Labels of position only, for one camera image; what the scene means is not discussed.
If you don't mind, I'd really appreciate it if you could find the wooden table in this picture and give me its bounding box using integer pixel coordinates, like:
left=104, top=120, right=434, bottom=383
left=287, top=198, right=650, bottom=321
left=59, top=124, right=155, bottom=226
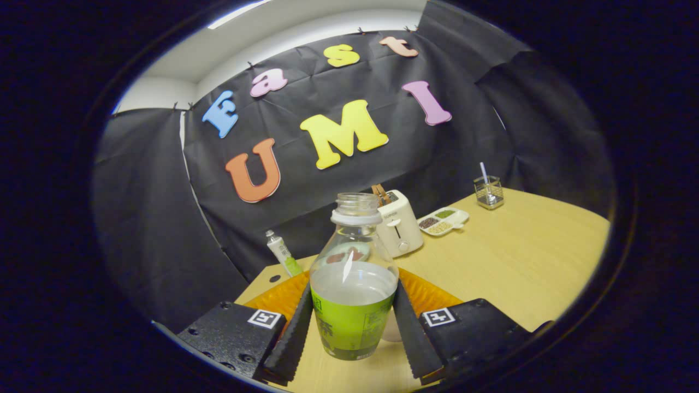
left=235, top=188, right=611, bottom=393

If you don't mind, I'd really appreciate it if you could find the clear glass tumbler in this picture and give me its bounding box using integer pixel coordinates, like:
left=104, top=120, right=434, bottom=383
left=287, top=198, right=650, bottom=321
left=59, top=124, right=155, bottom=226
left=473, top=175, right=505, bottom=211

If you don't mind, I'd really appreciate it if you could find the green label juice bottle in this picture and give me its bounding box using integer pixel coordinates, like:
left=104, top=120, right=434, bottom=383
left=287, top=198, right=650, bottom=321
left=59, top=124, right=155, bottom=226
left=310, top=193, right=399, bottom=361

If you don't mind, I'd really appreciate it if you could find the pale blue cup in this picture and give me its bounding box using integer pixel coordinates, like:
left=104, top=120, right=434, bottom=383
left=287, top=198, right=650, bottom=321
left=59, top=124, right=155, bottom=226
left=381, top=308, right=404, bottom=343

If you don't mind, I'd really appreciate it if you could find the white green tube bottle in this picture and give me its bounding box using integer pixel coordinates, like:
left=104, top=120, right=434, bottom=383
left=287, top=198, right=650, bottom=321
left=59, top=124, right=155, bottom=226
left=266, top=230, right=304, bottom=277

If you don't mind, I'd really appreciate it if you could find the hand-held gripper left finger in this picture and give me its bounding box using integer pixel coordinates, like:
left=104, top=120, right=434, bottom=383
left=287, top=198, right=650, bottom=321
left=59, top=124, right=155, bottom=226
left=177, top=271, right=315, bottom=385

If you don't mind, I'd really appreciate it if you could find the black backdrop cloth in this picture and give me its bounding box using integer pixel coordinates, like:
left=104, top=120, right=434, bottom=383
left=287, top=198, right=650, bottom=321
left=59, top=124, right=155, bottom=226
left=92, top=0, right=615, bottom=334

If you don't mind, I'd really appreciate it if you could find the white spoon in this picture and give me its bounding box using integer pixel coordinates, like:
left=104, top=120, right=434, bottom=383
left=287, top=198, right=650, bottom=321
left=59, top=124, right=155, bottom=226
left=479, top=162, right=496, bottom=204

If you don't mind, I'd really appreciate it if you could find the pale green plate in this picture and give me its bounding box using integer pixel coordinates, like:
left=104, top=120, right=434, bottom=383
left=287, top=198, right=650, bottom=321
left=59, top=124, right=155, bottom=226
left=321, top=242, right=373, bottom=268

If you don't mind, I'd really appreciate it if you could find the white divided snack tray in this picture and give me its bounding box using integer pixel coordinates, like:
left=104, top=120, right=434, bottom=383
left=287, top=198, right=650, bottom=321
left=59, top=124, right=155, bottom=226
left=417, top=207, right=470, bottom=237

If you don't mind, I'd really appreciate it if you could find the cream toaster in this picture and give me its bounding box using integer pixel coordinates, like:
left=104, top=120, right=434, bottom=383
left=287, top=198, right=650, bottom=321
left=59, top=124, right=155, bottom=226
left=377, top=189, right=424, bottom=258

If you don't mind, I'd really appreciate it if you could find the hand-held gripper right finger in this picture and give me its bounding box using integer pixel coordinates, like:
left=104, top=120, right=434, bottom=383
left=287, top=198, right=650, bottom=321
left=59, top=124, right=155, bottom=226
left=392, top=267, right=533, bottom=386

